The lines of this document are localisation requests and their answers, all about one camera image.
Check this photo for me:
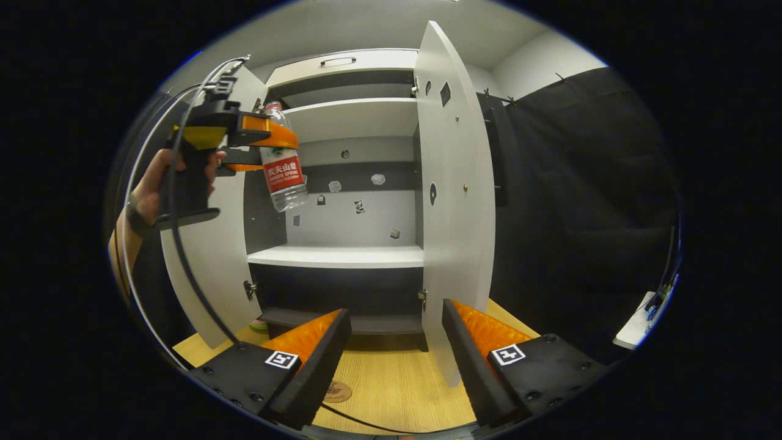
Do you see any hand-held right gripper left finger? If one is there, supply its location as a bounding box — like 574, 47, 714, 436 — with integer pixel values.
188, 309, 353, 430

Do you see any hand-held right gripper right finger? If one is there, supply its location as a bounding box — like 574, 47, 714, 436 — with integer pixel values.
441, 298, 608, 428

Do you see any clear red label water bottle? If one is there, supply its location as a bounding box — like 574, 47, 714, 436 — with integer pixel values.
260, 101, 310, 213

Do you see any white cabinet door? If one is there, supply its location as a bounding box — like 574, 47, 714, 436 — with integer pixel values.
160, 64, 269, 349
414, 20, 497, 387

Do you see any round wooden coaster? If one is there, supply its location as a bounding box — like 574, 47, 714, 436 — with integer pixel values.
324, 380, 353, 404

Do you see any black wristband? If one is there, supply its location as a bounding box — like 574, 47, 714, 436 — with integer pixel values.
125, 194, 156, 240

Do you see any black backdrop cloth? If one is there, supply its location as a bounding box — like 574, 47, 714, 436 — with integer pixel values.
477, 66, 684, 364
107, 92, 184, 349

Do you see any white cabinet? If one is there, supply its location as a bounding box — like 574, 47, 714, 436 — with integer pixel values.
160, 20, 497, 387

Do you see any white side table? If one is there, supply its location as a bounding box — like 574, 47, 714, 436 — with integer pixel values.
613, 291, 659, 351

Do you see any black cable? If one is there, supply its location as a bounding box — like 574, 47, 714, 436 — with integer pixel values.
166, 122, 428, 436

